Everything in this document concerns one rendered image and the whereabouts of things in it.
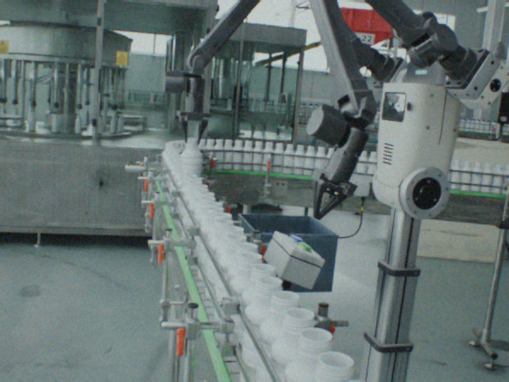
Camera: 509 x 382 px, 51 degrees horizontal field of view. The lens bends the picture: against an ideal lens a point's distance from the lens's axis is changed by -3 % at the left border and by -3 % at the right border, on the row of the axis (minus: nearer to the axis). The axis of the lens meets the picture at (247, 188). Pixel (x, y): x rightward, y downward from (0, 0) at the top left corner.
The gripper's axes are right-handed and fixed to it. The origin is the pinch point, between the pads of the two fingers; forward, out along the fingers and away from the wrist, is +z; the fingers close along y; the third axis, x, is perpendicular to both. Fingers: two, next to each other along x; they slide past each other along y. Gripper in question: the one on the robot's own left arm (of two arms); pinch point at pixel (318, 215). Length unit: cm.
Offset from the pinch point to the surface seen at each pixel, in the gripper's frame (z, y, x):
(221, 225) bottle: 9.5, 1.0, -18.5
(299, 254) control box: 8.6, 3.7, -1.6
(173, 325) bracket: 21.4, 30.8, -26.7
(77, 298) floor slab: 133, -254, -22
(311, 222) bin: 11, -103, 43
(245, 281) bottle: 12.6, 25.4, -17.4
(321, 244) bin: 14, -74, 38
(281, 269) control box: 13.0, 3.2, -3.5
